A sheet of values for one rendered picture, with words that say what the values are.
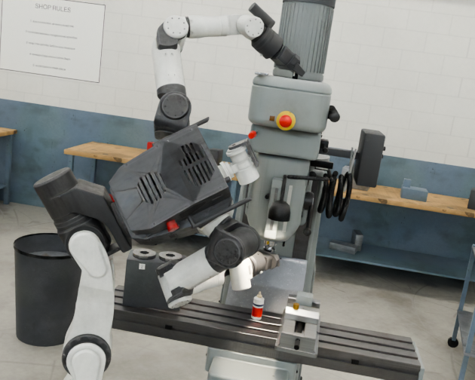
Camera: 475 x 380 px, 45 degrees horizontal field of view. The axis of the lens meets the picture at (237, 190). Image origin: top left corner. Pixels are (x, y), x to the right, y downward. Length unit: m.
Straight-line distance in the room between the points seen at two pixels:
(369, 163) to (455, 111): 4.18
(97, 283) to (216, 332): 0.63
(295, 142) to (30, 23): 5.38
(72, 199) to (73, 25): 5.27
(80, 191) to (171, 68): 0.47
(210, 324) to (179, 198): 0.78
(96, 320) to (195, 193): 0.52
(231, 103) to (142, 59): 1.09
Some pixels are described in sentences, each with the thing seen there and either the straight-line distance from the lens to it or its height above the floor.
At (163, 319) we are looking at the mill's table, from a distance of 2.20.
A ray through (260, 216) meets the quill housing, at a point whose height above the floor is 1.40.
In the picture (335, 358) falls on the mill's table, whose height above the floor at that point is 0.93.
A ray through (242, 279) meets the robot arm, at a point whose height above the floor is 1.22.
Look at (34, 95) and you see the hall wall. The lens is 7.03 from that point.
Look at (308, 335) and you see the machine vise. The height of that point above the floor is 1.04.
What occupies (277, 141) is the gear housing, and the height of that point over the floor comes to 1.68.
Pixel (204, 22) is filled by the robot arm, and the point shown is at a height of 2.03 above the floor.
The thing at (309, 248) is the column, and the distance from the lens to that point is 2.54.
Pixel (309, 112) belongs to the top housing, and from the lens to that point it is 1.85.
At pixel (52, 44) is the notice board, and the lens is 6.92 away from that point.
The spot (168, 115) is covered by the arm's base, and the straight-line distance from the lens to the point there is 1.69.
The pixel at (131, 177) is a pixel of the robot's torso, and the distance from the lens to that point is 1.59.
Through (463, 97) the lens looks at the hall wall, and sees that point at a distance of 6.44.
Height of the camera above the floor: 1.90
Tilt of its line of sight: 12 degrees down
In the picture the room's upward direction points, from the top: 8 degrees clockwise
